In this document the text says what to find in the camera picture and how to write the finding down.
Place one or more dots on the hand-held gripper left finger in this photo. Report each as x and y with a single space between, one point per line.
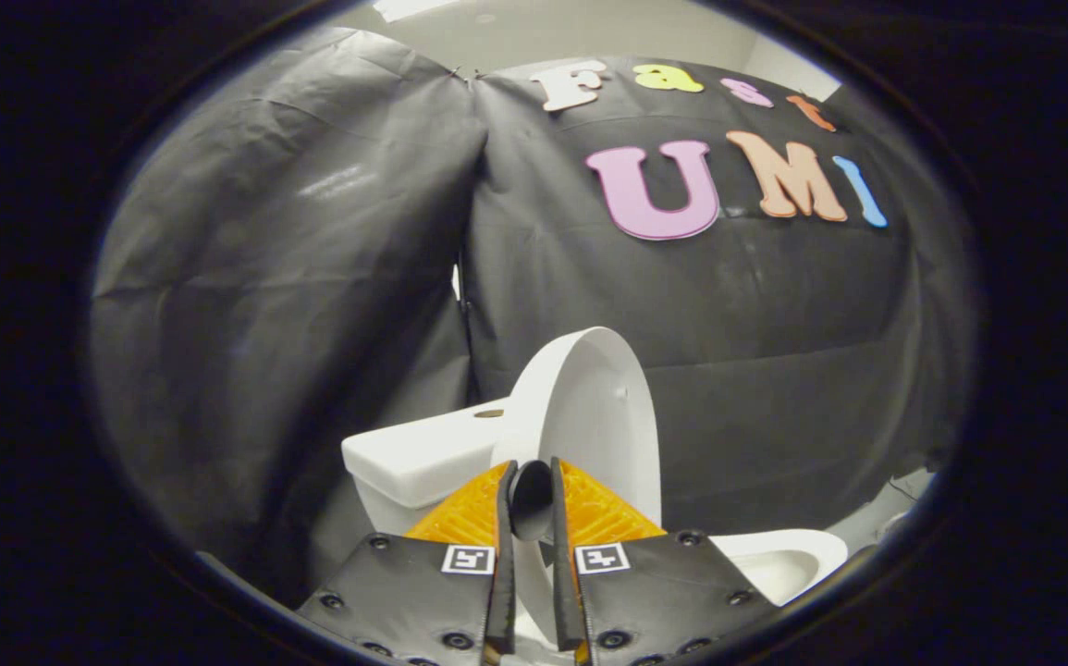
423 601

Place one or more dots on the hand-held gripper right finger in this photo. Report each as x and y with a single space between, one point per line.
663 601

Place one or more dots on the white toilet lid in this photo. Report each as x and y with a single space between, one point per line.
589 407

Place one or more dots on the white toilet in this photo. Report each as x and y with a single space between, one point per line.
413 453

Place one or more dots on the black backdrop cloth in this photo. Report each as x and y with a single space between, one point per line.
293 277

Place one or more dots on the ceiling light panel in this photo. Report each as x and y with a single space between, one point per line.
413 7

